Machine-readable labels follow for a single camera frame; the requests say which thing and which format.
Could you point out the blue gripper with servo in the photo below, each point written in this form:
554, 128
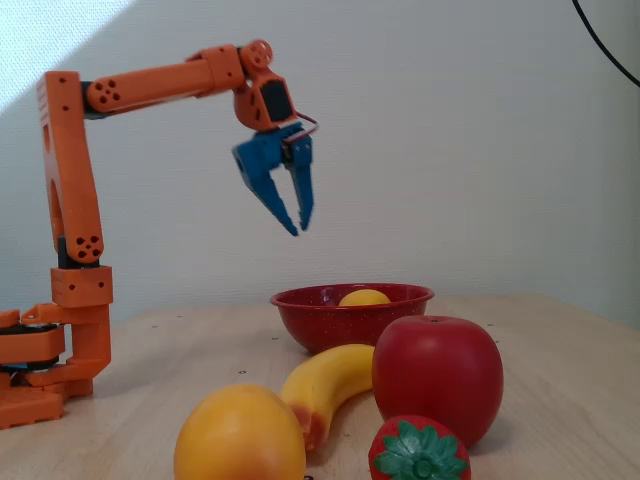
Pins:
264, 156

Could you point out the yellow toy lemon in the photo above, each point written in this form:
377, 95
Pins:
364, 298

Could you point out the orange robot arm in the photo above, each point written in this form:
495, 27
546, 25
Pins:
67, 175

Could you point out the red speckled bowl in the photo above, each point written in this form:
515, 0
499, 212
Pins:
335, 325

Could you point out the yellow toy banana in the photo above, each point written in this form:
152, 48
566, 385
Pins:
330, 380

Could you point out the red toy apple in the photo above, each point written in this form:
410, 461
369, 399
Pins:
437, 375

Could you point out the yellow orange toy peach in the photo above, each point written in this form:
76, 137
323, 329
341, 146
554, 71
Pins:
240, 435

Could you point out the red toy strawberry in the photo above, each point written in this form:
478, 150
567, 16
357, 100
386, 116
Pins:
417, 452

